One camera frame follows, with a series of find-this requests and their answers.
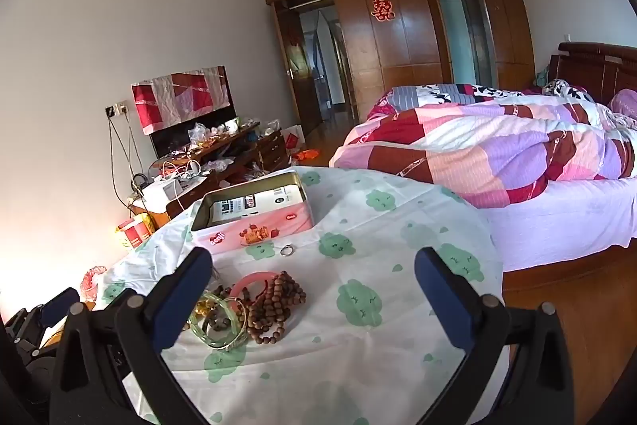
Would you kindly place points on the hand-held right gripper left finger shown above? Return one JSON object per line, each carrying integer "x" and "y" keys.
{"x": 181, "y": 305}

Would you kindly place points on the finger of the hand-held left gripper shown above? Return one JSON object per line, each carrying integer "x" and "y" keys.
{"x": 59, "y": 308}

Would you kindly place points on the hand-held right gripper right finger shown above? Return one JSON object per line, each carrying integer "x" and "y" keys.
{"x": 445, "y": 305}

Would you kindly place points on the green translucent bangle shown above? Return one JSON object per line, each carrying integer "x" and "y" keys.
{"x": 209, "y": 341}

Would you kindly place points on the pink bangle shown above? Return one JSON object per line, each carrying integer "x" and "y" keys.
{"x": 244, "y": 279}

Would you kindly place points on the pink tin box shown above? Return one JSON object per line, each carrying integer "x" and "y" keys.
{"x": 259, "y": 233}

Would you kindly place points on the trash bin with pink bag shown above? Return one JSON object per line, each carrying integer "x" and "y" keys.
{"x": 92, "y": 280}

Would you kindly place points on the red yellow paper bag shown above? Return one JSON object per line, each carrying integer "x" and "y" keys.
{"x": 135, "y": 232}

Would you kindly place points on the white green cloud tablecloth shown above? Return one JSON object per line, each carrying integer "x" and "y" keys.
{"x": 348, "y": 355}

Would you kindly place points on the white cardboard box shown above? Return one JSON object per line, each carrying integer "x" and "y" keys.
{"x": 161, "y": 192}

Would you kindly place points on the printed paper card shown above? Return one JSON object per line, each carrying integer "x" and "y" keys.
{"x": 254, "y": 203}

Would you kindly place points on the white bed sheet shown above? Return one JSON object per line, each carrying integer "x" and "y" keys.
{"x": 557, "y": 226}

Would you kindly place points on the pink patchwork quilt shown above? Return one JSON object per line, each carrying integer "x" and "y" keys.
{"x": 473, "y": 151}

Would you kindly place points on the black television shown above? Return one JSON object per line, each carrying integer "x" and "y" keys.
{"x": 171, "y": 141}

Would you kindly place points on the wooden television stand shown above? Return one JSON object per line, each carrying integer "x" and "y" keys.
{"x": 249, "y": 151}

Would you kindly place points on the orange plastic wrapper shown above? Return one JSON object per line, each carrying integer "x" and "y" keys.
{"x": 306, "y": 153}

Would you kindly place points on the white red gift bag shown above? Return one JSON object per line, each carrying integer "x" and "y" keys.
{"x": 293, "y": 138}

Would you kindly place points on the red white patchwork cloth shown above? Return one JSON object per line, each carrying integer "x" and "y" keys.
{"x": 184, "y": 96}

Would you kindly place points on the wooden wardrobe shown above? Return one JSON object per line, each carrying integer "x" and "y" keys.
{"x": 393, "y": 56}

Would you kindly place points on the wooden room door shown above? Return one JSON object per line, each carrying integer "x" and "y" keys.
{"x": 303, "y": 71}

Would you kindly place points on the pink pillow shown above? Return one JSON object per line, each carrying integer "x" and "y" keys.
{"x": 624, "y": 104}

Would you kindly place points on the wall power outlet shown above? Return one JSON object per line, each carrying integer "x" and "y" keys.
{"x": 117, "y": 109}

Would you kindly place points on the red paper wall decoration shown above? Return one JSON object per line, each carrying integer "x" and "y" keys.
{"x": 382, "y": 9}

